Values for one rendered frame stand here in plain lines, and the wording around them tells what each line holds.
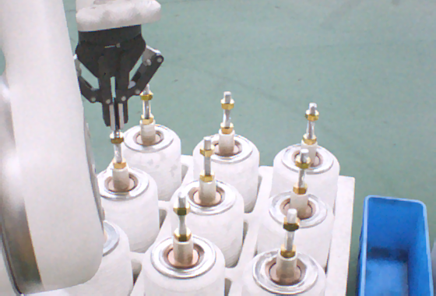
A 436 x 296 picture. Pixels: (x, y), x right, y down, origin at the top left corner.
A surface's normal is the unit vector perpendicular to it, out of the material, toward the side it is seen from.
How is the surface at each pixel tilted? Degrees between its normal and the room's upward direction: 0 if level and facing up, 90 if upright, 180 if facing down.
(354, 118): 0
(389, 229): 88
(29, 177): 54
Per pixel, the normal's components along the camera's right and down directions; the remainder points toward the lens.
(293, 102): 0.01, -0.86
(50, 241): 0.48, 0.35
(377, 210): -0.21, 0.47
